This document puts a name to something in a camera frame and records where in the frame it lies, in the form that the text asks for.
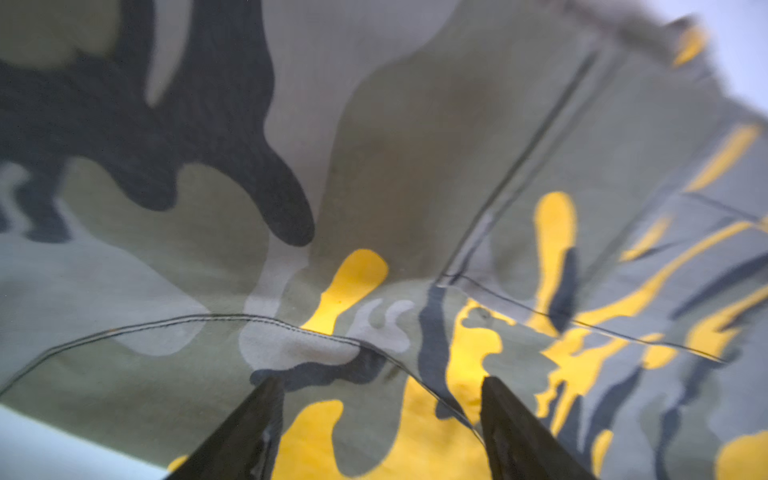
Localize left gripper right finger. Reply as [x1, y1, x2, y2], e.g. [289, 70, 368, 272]
[481, 376, 594, 480]

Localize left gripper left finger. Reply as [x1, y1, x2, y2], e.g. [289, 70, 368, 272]
[168, 377, 284, 480]

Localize camouflage yellow green trousers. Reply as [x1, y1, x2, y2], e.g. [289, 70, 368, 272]
[1, 1, 767, 479]

